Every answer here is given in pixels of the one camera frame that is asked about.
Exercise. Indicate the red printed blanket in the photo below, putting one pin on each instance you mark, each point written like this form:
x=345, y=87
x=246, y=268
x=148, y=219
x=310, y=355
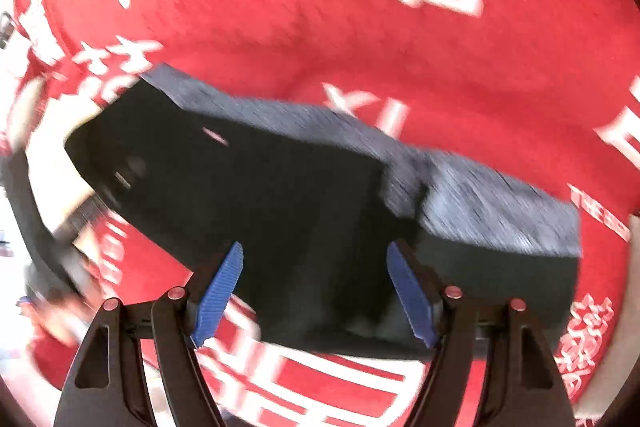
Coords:
x=350, y=47

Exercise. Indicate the peach cloth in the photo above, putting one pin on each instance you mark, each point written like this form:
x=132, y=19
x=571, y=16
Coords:
x=45, y=132

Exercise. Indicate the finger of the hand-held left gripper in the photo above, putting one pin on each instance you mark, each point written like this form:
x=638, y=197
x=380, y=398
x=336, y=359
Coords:
x=80, y=219

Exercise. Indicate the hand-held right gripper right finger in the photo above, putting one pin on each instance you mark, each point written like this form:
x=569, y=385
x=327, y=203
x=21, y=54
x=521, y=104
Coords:
x=410, y=292

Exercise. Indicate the black pants with floral trim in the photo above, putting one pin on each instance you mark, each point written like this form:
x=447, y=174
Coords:
x=300, y=207

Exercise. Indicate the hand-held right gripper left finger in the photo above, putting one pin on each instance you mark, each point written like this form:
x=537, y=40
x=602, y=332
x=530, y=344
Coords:
x=220, y=292

